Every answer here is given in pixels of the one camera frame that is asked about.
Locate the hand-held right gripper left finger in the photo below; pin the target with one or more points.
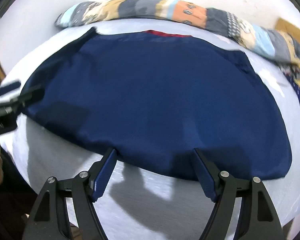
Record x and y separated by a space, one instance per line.
105 177

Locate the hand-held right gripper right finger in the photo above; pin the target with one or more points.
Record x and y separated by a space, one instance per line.
205 177

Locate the brown wooden headboard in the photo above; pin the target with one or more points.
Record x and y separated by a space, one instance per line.
291 28

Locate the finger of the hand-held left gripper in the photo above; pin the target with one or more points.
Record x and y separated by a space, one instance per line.
8 87
31 95

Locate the light blue cloud-print bed sheet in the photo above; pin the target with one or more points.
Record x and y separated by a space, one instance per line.
145 205

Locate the patchwork rolled quilt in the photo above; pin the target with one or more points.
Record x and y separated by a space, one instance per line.
145 7

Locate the navy blue garment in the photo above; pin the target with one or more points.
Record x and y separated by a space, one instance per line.
152 92

